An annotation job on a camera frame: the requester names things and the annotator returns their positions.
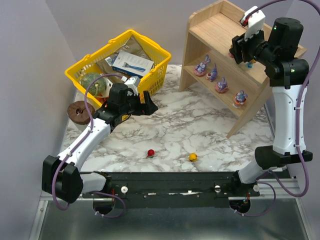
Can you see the yellow duck toy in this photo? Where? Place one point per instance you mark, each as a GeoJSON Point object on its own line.
{"type": "Point", "coordinates": [193, 157]}

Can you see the white orange plush toy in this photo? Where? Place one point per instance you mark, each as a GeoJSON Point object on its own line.
{"type": "Point", "coordinates": [108, 85]}

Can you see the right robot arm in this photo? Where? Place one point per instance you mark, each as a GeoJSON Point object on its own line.
{"type": "Point", "coordinates": [286, 75]}

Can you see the bunny holding strawberry cake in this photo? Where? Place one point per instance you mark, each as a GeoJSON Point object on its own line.
{"type": "Point", "coordinates": [211, 76]}

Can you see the brown foil bag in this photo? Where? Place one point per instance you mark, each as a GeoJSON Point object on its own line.
{"type": "Point", "coordinates": [131, 46]}

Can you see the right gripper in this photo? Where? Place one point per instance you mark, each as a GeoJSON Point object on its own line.
{"type": "Point", "coordinates": [238, 50]}

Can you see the yellow blue minion toy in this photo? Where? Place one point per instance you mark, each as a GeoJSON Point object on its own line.
{"type": "Point", "coordinates": [250, 64]}

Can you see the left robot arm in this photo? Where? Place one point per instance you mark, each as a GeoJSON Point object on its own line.
{"type": "Point", "coordinates": [61, 175]}

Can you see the red round toy figure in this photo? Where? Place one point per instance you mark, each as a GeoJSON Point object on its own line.
{"type": "Point", "coordinates": [150, 153]}

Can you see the green melon toy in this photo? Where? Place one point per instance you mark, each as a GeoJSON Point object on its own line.
{"type": "Point", "coordinates": [98, 87]}

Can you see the brown lid white canister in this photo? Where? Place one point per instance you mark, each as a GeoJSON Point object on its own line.
{"type": "Point", "coordinates": [78, 114]}

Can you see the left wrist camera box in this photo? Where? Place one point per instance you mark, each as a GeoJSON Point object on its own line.
{"type": "Point", "coordinates": [132, 83]}

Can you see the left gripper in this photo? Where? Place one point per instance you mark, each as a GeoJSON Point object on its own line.
{"type": "Point", "coordinates": [139, 105]}

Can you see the blue razor package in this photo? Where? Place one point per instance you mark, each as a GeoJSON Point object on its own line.
{"type": "Point", "coordinates": [132, 65]}

